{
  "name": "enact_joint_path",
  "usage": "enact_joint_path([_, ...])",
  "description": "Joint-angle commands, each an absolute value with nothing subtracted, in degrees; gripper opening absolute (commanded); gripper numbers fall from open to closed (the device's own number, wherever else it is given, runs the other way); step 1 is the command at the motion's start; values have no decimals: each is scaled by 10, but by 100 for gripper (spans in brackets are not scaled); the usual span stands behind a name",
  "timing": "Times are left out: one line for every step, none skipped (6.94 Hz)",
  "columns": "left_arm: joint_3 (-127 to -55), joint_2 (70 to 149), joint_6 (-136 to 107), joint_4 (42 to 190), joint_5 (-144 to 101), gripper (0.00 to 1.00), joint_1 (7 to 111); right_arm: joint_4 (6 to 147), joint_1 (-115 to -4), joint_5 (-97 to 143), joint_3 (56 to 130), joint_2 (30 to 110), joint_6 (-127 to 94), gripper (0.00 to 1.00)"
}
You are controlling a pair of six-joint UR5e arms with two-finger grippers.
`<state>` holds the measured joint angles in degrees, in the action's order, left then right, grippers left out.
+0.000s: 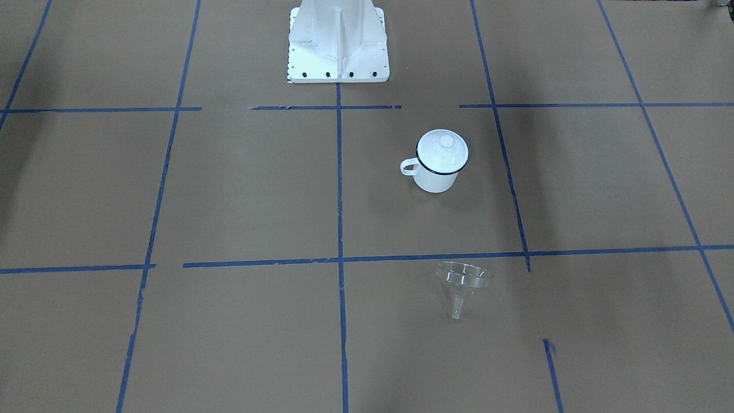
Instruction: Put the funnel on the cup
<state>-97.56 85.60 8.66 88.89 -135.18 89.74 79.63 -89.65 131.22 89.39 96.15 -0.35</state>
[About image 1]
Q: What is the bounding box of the white enamel mug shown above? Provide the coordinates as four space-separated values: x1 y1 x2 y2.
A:
400 154 463 193

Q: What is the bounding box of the white enamel mug lid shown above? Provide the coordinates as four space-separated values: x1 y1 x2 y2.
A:
415 129 469 176

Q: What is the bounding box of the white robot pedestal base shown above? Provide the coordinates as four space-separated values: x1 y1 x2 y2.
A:
287 1 391 84

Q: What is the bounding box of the clear glass funnel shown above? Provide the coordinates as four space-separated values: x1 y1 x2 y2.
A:
435 260 494 321

